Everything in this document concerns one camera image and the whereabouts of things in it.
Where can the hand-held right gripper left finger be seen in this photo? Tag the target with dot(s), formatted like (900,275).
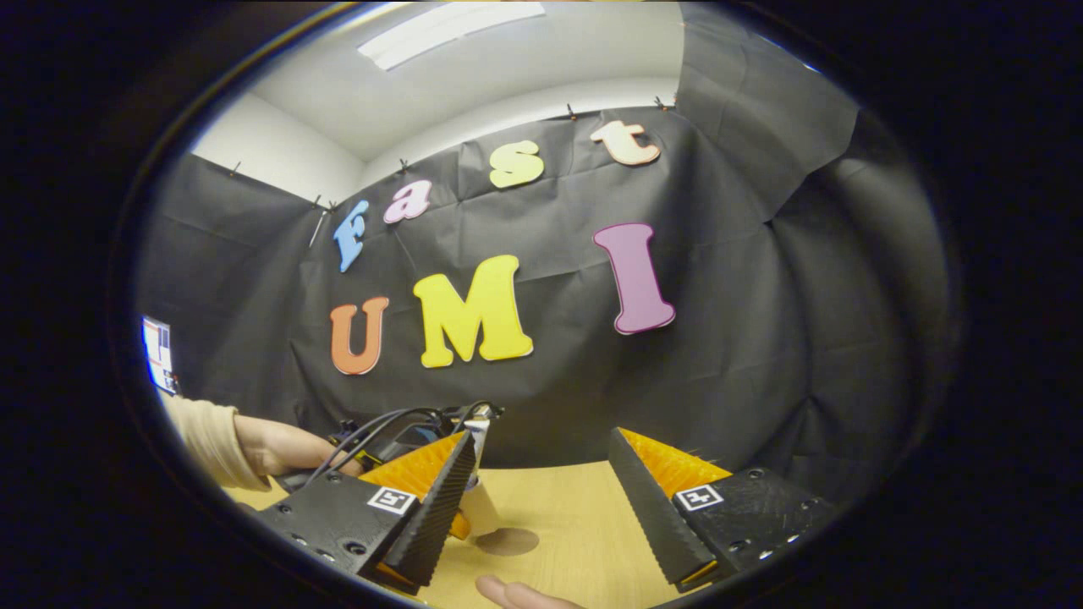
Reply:
(444,507)

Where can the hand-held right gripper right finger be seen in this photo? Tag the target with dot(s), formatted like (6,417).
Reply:
(647,507)

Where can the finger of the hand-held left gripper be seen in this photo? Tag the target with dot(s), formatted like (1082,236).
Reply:
(459,526)

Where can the white toothpaste tube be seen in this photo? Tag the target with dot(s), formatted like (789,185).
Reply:
(482,507)

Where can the round brown coaster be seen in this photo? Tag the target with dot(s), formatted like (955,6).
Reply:
(512,541)

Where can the wooden desktop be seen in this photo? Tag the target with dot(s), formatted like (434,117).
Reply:
(575,516)

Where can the black backdrop cloth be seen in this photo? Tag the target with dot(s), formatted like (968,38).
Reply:
(719,381)

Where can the white printed board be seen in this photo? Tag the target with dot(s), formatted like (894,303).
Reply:
(159,355)

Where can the ceiling light panel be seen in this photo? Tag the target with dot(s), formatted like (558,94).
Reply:
(448,32)

